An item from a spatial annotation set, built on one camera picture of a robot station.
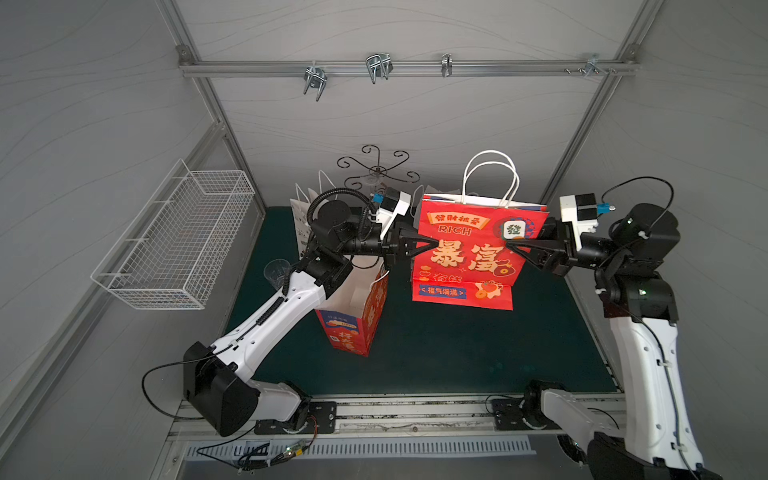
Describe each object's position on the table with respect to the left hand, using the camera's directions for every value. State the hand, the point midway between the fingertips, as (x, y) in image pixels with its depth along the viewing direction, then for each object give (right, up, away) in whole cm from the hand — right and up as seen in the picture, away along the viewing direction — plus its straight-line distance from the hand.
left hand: (436, 246), depth 55 cm
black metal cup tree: (-13, +21, +34) cm, 42 cm away
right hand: (+13, +2, -2) cm, 13 cm away
